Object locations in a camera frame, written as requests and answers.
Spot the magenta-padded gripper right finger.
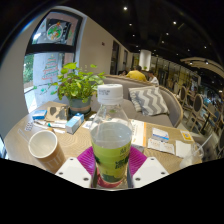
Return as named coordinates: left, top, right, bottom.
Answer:
left=127, top=145, right=170, bottom=189

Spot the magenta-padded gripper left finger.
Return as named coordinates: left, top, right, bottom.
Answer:
left=54, top=145, right=98, bottom=189

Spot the green-labelled clear drink bottle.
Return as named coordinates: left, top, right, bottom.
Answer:
left=89, top=83, right=133, bottom=188

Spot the white packet strip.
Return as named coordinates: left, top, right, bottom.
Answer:
left=147, top=137, right=176, bottom=155

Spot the small blue white card box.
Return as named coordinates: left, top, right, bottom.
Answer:
left=151, top=127, right=170, bottom=143

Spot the brown paper cup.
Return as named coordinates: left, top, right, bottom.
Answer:
left=27, top=129, right=67, bottom=174

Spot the light blue tissue box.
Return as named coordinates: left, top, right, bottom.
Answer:
left=64, top=112, right=85, bottom=135

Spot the grey curved sofa bench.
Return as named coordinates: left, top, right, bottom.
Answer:
left=89, top=74, right=184, bottom=128

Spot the white paper napkin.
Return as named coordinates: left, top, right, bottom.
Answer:
left=174, top=139, right=194, bottom=158

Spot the white pen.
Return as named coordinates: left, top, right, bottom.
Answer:
left=33, top=119, right=68, bottom=130

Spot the small yellow card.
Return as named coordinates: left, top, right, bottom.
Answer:
left=179, top=129, right=195, bottom=142

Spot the grey white chevron pillow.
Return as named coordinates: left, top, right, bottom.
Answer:
left=128, top=85, right=170, bottom=117

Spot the silver blister pack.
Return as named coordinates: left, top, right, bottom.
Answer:
left=24, top=121, right=34, bottom=132

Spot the green potted plant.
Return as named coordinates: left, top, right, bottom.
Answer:
left=49, top=62, right=107, bottom=116

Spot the group of dining chairs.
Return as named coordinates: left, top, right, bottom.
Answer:
left=171, top=79, right=224, bottom=158

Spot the person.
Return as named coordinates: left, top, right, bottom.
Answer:
left=125, top=65, right=148, bottom=83
left=146, top=70, right=160, bottom=86

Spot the colourful window poster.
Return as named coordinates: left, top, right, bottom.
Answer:
left=31, top=13, right=83, bottom=48

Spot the group of ceiling spotlights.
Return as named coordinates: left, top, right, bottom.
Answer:
left=121, top=4, right=221, bottom=66

